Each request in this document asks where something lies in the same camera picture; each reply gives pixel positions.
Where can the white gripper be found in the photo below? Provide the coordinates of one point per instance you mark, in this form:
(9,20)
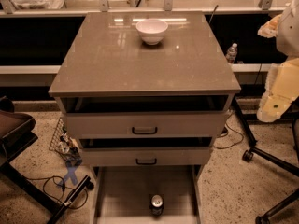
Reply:
(289,34)

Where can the pepsi can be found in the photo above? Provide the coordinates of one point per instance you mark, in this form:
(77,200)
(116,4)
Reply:
(156,205)

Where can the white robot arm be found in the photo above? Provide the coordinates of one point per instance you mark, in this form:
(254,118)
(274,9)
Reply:
(287,39)

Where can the grey drawer cabinet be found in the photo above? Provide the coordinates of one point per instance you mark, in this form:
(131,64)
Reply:
(109,69)

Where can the open bottom drawer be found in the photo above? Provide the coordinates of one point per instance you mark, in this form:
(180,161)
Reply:
(122,195)

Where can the clear plastic water bottle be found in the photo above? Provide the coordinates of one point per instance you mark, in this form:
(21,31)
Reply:
(231,53)

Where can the black wheeled stand base right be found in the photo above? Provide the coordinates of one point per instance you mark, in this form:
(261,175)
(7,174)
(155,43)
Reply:
(293,118)

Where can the white ceramic bowl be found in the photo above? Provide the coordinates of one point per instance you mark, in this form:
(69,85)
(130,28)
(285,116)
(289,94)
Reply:
(151,31)

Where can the black stand leg left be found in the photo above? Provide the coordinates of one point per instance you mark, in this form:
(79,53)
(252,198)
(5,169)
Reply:
(84,184)

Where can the middle drawer with black handle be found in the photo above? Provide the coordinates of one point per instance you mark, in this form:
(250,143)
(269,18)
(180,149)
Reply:
(145,156)

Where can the drawer with black handle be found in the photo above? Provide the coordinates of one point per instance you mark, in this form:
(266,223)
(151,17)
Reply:
(148,125)
(145,156)

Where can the top drawer with black handle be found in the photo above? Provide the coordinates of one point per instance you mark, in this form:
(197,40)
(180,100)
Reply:
(148,125)

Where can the wire mesh basket with items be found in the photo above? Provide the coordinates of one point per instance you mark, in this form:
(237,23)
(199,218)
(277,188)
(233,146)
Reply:
(63,145)

